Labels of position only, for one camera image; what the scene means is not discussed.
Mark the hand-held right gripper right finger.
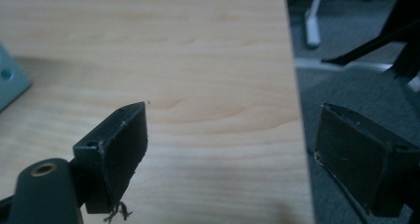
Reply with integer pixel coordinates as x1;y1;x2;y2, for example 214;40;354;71
313;102;420;218

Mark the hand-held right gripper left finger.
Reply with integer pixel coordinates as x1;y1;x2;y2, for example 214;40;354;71
72;101;149;215

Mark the white floor bar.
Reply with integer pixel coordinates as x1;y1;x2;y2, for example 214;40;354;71
294;56;420;93

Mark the black chair base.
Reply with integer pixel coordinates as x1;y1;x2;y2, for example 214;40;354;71
321;0;420;79

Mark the grey-blue plastic block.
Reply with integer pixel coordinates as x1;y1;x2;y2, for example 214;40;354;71
0;43;33;113

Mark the white metal stand leg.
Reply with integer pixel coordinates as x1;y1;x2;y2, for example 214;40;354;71
304;0;326;49

